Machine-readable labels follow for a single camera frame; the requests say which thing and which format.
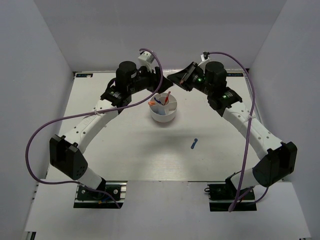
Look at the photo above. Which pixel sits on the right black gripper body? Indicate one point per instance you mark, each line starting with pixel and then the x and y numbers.
pixel 194 79

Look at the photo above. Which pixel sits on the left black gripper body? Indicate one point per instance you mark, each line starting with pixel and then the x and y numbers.
pixel 146 80

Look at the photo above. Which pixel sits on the red ballpoint pen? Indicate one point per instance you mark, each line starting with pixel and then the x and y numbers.
pixel 166 101

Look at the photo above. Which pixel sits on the orange highlighter marker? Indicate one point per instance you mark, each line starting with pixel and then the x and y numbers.
pixel 151 103

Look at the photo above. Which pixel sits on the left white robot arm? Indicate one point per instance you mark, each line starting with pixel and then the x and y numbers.
pixel 66 151

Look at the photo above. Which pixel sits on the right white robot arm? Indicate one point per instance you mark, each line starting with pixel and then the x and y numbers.
pixel 276 158

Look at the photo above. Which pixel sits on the white round divided organizer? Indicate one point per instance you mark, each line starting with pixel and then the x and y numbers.
pixel 170 108

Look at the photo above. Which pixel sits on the small blue clip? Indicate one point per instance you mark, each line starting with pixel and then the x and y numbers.
pixel 194 143

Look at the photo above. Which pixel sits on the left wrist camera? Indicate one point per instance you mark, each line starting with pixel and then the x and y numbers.
pixel 146 59

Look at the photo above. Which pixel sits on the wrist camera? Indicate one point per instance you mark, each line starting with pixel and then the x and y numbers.
pixel 205 58
pixel 146 59

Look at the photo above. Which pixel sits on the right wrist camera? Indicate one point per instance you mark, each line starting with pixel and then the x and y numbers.
pixel 205 58

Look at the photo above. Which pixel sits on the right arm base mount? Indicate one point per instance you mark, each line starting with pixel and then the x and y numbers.
pixel 221 197

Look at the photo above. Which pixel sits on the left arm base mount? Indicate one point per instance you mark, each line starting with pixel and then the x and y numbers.
pixel 87 199

